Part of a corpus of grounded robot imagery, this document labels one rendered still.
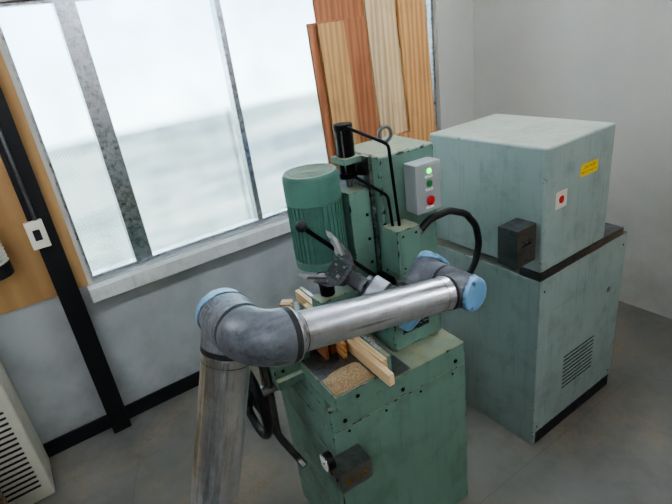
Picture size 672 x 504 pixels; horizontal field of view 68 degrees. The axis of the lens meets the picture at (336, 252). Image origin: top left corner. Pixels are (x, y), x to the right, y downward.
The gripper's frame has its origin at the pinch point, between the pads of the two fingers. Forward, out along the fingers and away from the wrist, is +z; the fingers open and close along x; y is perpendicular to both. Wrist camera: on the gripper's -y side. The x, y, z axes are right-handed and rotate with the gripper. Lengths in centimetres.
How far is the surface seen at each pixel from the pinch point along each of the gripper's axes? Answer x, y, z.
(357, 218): -16.8, -12.0, -3.3
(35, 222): 55, -48, 130
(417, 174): -37.3, -7.6, -12.8
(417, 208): -29.4, -13.6, -17.5
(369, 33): -127, -129, 80
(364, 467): 49, -27, -46
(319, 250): -1.7, -7.4, 0.3
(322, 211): -12.0, -1.2, 4.3
